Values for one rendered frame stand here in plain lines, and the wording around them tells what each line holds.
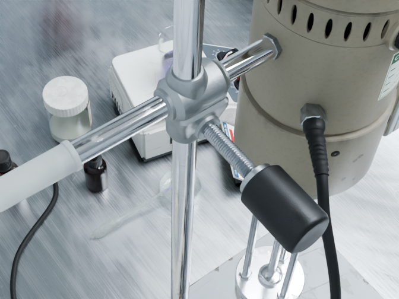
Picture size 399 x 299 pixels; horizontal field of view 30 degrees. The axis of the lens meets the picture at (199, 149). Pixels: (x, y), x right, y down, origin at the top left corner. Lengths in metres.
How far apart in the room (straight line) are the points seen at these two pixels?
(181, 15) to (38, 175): 0.10
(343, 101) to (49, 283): 0.57
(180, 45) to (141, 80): 0.62
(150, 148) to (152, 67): 0.11
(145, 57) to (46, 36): 0.22
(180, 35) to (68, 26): 0.83
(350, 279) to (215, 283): 0.16
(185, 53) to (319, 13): 0.07
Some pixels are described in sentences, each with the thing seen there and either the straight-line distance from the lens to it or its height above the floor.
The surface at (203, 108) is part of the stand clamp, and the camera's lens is 0.40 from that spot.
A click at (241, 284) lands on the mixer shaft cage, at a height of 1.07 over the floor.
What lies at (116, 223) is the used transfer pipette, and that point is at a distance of 0.94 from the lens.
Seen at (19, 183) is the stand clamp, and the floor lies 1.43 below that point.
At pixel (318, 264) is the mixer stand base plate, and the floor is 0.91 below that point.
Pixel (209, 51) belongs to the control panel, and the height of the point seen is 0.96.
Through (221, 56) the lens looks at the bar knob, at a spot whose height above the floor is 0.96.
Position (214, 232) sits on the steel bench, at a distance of 0.95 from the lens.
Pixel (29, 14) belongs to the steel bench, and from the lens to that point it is 1.22.
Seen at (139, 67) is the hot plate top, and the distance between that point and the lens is 1.00.
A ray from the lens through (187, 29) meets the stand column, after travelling 0.36.
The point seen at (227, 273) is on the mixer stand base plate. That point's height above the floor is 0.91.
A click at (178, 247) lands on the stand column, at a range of 0.53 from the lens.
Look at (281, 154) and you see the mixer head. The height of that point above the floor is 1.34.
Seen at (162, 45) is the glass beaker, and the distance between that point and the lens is 0.96.
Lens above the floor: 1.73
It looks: 54 degrees down
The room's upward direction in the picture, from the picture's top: 3 degrees clockwise
